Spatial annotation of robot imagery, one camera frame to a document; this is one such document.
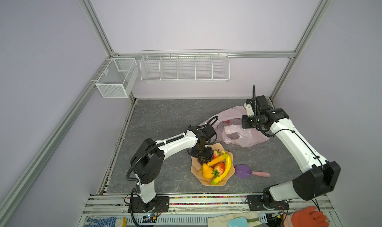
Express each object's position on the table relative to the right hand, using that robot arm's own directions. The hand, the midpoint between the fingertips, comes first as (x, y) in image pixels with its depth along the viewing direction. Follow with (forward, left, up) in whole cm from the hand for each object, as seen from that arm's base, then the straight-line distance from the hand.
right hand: (244, 121), depth 81 cm
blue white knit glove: (-43, +69, -20) cm, 84 cm away
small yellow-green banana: (-16, +15, -15) cm, 26 cm away
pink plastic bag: (-6, +10, +1) cm, 11 cm away
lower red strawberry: (-22, +15, -11) cm, 29 cm away
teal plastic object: (-44, +8, -19) cm, 48 cm away
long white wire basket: (+38, +34, +10) cm, 52 cm away
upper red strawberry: (-13, +16, -14) cm, 25 cm away
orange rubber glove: (-42, -26, -19) cm, 53 cm away
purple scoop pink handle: (-21, 0, -19) cm, 28 cm away
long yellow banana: (-23, +11, -15) cm, 30 cm away
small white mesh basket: (+36, +81, +2) cm, 88 cm away
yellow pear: (-23, +21, -13) cm, 34 cm away
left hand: (-16, +22, -14) cm, 31 cm away
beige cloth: (-44, +15, -19) cm, 50 cm away
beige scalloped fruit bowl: (-20, +27, -16) cm, 37 cm away
